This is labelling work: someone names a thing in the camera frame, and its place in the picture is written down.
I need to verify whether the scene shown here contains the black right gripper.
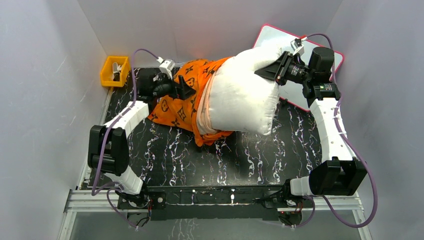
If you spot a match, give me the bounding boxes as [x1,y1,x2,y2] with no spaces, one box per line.
[253,51,313,87]

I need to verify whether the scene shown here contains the orange patterned pillowcase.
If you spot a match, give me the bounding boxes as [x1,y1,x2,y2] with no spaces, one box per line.
[148,57,233,147]

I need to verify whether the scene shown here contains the white pillow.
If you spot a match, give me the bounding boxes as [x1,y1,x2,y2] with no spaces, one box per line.
[196,44,283,136]

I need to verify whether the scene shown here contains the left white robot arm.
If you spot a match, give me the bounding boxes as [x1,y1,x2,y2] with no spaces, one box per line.
[87,73,196,208]

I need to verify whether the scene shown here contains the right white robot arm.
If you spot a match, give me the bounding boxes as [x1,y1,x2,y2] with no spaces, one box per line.
[255,46,367,207]

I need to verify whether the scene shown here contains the pink framed whiteboard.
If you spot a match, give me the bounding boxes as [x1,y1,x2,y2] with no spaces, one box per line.
[254,24,344,112]

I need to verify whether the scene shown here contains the white clips in bin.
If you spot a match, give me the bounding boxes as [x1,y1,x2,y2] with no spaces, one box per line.
[112,62,122,82]

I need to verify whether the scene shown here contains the yellow plastic bin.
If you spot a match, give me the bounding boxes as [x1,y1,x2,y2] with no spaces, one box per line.
[99,56,131,88]

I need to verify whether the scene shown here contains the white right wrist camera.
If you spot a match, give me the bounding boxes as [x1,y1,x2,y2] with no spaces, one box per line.
[290,38,306,56]

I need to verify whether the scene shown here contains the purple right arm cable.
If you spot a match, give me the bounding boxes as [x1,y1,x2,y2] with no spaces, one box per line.
[296,33,379,229]

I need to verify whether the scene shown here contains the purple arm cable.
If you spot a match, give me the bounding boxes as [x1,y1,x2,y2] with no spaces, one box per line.
[91,48,163,229]
[296,33,379,229]

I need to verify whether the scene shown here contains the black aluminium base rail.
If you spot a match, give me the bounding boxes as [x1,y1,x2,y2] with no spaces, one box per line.
[59,180,374,240]

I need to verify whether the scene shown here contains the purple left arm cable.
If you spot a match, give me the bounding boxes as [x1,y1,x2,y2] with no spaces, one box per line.
[91,48,163,229]

